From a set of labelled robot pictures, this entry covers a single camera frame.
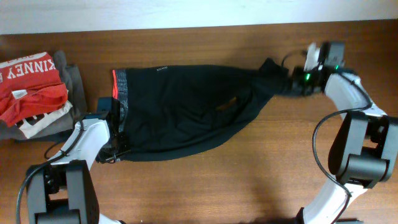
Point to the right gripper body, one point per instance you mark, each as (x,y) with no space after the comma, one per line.
(303,79)

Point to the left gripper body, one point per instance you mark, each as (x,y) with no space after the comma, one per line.
(115,147)

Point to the black leggings with red waistband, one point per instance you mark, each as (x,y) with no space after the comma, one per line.
(176,111)

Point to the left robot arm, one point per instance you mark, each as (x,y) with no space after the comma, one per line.
(61,189)

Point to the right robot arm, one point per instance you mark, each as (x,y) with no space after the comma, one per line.
(364,151)

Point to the grey folded t-shirt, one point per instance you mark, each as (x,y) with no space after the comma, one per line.
(58,121)

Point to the red folded t-shirt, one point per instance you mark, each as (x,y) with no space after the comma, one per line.
(30,86)

